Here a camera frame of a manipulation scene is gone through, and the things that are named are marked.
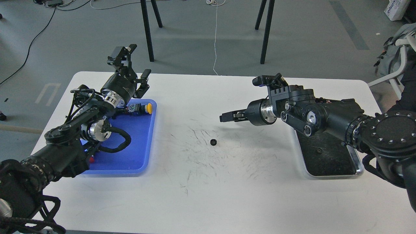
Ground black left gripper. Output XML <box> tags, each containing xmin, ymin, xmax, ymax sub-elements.
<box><xmin>101</xmin><ymin>44</ymin><xmax>151</xmax><ymax>107</ymax></box>

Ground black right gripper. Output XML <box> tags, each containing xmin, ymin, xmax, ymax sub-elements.
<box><xmin>220</xmin><ymin>99</ymin><xmax>277</xmax><ymax>126</ymax></box>

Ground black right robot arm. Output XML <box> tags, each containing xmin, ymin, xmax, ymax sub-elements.
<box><xmin>219</xmin><ymin>73</ymin><xmax>416</xmax><ymax>209</ymax></box>

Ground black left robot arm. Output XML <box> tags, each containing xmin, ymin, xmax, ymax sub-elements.
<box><xmin>0</xmin><ymin>44</ymin><xmax>152</xmax><ymax>234</ymax></box>

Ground black stand legs left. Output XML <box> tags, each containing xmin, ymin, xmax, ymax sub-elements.
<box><xmin>140</xmin><ymin>0</ymin><xmax>163</xmax><ymax>62</ymax></box>

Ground black stand legs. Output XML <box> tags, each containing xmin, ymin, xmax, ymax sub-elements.
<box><xmin>254</xmin><ymin>0</ymin><xmax>275</xmax><ymax>65</ymax></box>
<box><xmin>140</xmin><ymin>0</ymin><xmax>163</xmax><ymax>62</ymax></box>

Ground blue plastic tray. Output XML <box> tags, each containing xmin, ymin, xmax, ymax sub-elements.
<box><xmin>81</xmin><ymin>99</ymin><xmax>157</xmax><ymax>177</ymax></box>

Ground silver metal tray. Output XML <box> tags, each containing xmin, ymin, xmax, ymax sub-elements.
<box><xmin>294</xmin><ymin>131</ymin><xmax>364</xmax><ymax>179</ymax></box>

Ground black stand legs right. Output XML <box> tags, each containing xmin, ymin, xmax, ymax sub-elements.
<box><xmin>254</xmin><ymin>0</ymin><xmax>275</xmax><ymax>65</ymax></box>

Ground grey white chair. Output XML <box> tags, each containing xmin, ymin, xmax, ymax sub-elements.
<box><xmin>368</xmin><ymin>23</ymin><xmax>416</xmax><ymax>99</ymax></box>

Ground white cardboard box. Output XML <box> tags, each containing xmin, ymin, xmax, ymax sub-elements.
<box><xmin>384</xmin><ymin>0</ymin><xmax>411</xmax><ymax>21</ymax></box>

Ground yellow push button switch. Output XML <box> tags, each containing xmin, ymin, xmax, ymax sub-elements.
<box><xmin>126</xmin><ymin>103</ymin><xmax>153</xmax><ymax>116</ymax></box>

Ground black floor cable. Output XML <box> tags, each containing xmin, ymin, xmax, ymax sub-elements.
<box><xmin>0</xmin><ymin>0</ymin><xmax>91</xmax><ymax>86</ymax></box>

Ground white hanging cord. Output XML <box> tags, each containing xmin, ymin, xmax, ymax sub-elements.
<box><xmin>206</xmin><ymin>0</ymin><xmax>226</xmax><ymax>76</ymax></box>

